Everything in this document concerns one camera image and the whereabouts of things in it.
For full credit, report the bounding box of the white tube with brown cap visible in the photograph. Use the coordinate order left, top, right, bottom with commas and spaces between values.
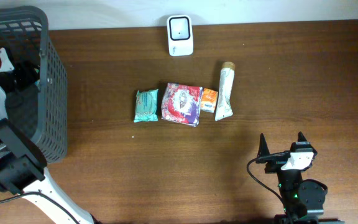
215, 62, 236, 121

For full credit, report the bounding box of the orange tissue pack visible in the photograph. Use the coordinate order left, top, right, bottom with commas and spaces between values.
201, 88, 218, 113

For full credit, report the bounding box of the red purple floral package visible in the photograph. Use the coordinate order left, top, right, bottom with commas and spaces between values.
161, 83, 203, 127

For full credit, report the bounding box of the teal wet wipes pack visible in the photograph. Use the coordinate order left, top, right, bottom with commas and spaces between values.
134, 89, 158, 123

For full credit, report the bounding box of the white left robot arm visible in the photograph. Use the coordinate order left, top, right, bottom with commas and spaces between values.
0, 47, 97, 223

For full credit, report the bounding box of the white barcode scanner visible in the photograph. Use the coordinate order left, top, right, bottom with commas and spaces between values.
167, 15, 194, 57

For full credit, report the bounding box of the dark grey plastic basket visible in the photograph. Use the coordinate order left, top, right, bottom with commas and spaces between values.
0, 6, 68, 163

